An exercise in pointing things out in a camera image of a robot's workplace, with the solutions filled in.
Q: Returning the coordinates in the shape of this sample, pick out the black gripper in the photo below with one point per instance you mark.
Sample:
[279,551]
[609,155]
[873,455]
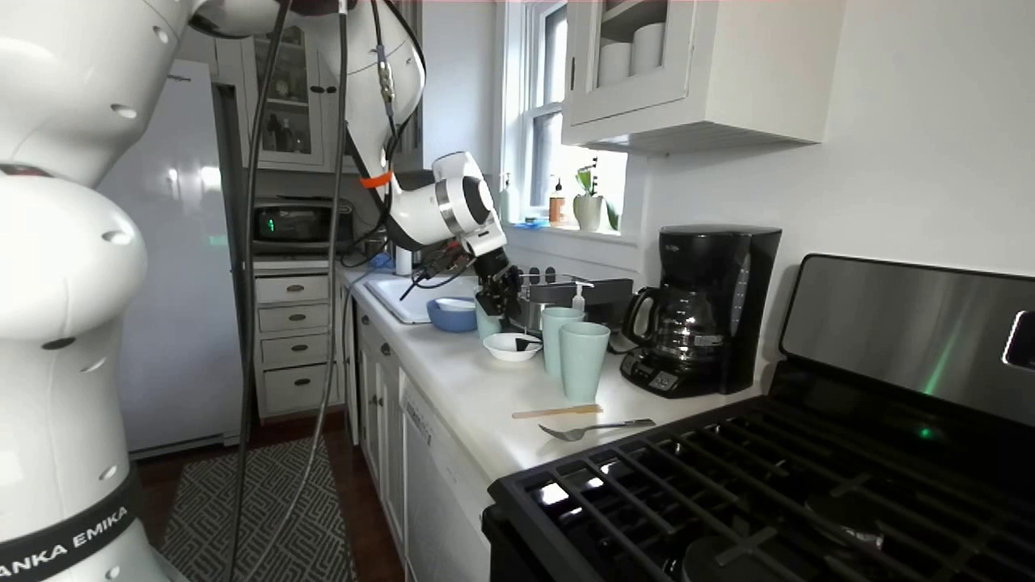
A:
[500,288]

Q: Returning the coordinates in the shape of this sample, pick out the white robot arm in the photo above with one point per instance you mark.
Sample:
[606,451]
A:
[80,82]

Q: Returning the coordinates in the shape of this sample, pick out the rear blue cup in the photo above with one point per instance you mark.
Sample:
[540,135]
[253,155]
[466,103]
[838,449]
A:
[486,325]

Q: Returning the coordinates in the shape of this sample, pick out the blue cup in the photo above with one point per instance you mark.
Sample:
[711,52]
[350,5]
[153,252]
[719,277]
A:
[552,328]
[582,357]
[486,325]

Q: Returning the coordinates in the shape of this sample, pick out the blue bowl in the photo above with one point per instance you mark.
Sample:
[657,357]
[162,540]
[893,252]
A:
[451,315]

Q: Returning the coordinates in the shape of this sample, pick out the white bowl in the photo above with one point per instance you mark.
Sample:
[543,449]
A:
[501,346]

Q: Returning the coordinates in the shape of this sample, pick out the middle blue cup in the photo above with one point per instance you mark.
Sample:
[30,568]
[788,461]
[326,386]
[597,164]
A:
[552,328]

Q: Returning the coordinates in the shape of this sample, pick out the front blue cup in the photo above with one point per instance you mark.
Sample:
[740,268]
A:
[582,357]

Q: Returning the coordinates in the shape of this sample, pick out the white sink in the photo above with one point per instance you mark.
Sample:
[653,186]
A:
[409,298]

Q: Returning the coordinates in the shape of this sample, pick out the soap bottle on sill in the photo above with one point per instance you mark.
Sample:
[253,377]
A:
[559,204]

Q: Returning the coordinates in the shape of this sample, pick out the white potted plant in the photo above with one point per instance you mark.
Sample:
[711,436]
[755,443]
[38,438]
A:
[589,204]

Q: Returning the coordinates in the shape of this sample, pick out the wooden fork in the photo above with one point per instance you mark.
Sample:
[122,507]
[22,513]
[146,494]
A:
[553,412]

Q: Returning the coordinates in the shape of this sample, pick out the metal fork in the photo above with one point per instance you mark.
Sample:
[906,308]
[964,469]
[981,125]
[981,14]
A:
[589,427]

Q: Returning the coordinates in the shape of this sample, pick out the white lower counter cabinets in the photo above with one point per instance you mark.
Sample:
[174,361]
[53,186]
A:
[432,490]

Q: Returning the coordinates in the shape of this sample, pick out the black coffee maker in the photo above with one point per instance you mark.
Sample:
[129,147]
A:
[698,332]

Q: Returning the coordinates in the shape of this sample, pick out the white drawer cabinet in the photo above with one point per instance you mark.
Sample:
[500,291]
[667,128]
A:
[292,337]

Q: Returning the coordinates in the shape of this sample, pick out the glass door cabinet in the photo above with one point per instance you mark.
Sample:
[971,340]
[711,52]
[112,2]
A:
[283,100]

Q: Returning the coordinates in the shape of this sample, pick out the patterned grey floor rug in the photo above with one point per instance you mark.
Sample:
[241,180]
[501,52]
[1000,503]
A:
[289,525]

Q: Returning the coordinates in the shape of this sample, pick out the white refrigerator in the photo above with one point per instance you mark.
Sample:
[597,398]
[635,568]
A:
[180,365]

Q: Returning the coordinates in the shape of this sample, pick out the black gas stove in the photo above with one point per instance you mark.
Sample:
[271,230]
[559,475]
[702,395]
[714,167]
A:
[898,443]

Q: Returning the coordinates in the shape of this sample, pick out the white upper wall cabinet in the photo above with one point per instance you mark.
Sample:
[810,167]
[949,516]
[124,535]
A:
[673,75]

